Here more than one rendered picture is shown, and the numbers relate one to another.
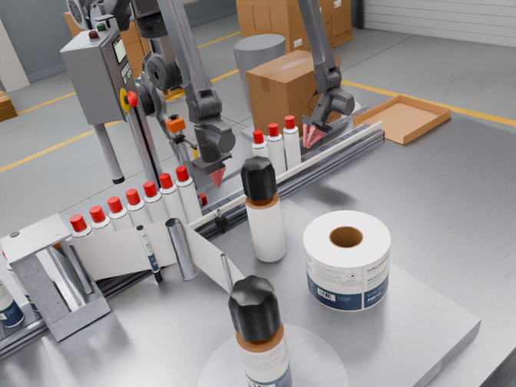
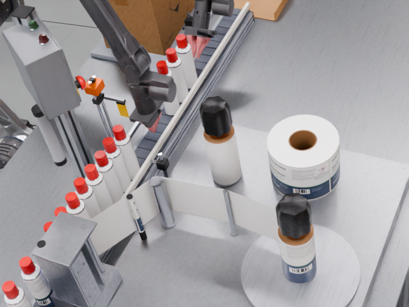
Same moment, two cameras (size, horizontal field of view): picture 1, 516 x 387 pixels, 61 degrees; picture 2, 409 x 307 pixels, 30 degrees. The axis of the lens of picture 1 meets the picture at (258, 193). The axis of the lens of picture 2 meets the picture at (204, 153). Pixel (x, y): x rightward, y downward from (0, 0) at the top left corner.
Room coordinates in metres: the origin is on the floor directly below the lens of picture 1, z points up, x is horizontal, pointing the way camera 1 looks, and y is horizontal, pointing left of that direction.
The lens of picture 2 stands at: (-0.43, 0.66, 2.59)
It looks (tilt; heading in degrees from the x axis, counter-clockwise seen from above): 47 degrees down; 336
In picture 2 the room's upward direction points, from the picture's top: 13 degrees counter-clockwise
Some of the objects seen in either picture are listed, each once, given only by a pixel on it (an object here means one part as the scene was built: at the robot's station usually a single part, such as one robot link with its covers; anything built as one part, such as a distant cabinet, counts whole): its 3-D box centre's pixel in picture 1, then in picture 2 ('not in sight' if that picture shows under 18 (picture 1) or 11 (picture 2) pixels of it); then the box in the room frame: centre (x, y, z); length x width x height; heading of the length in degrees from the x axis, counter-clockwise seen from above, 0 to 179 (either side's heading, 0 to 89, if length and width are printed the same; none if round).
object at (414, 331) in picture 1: (249, 335); (254, 247); (0.66, 0.08, 0.86); 0.80 x 0.67 x 0.05; 121
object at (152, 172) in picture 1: (140, 133); (61, 106); (1.21, 0.32, 1.17); 0.04 x 0.04 x 0.67; 31
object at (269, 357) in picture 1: (262, 342); (296, 238); (0.50, 0.04, 1.04); 0.09 x 0.09 x 0.29
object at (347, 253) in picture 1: (346, 259); (304, 157); (0.76, -0.19, 0.95); 0.20 x 0.20 x 0.14
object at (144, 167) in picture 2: (274, 181); (184, 105); (1.23, -0.06, 0.91); 1.07 x 0.01 x 0.02; 121
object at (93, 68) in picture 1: (104, 74); (42, 67); (1.12, 0.34, 1.38); 0.17 x 0.10 x 0.19; 177
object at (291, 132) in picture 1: (292, 144); (185, 61); (1.32, -0.14, 0.98); 0.05 x 0.05 x 0.20
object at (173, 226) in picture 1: (181, 249); (162, 202); (0.87, 0.22, 0.97); 0.05 x 0.05 x 0.19
